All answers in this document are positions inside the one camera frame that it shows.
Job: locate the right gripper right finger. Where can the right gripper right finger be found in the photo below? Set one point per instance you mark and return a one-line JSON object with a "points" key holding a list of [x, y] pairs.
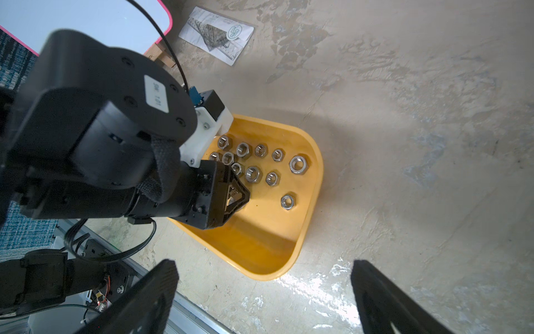
{"points": [[384, 308]]}

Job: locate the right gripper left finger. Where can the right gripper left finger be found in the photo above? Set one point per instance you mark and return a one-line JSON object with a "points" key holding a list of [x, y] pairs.
{"points": [[145, 308]]}

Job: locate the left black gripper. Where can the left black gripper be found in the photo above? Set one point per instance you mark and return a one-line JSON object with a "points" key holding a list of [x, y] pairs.
{"points": [[216, 195]]}

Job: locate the yellow plastic storage box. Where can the yellow plastic storage box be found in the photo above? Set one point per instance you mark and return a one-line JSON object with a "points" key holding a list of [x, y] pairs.
{"points": [[262, 240]]}

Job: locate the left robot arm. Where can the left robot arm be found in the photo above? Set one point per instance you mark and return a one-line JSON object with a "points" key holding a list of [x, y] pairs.
{"points": [[103, 132]]}

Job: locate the wooden whiteboard easel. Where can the wooden whiteboard easel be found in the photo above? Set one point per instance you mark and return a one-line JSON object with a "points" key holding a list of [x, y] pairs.
{"points": [[157, 52]]}

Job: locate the pink framed whiteboard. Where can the pink framed whiteboard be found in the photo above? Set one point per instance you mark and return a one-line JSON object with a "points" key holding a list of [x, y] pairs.
{"points": [[113, 23]]}

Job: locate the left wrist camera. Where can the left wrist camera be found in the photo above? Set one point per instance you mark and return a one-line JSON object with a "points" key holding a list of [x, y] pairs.
{"points": [[213, 119]]}

